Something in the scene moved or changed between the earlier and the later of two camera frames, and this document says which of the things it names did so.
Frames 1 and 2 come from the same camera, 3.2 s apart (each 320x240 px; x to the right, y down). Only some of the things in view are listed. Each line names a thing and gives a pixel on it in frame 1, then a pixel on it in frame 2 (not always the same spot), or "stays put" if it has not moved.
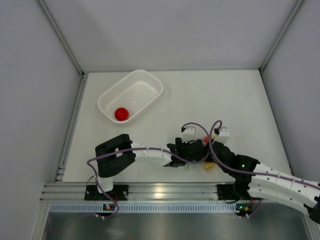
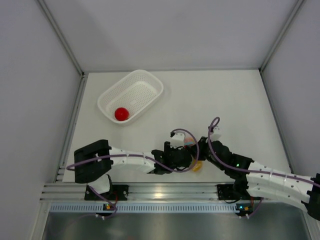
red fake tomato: [121, 114] stays put
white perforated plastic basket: [136, 92] stays put
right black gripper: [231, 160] stays put
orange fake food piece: [208, 166] -> [197, 166]
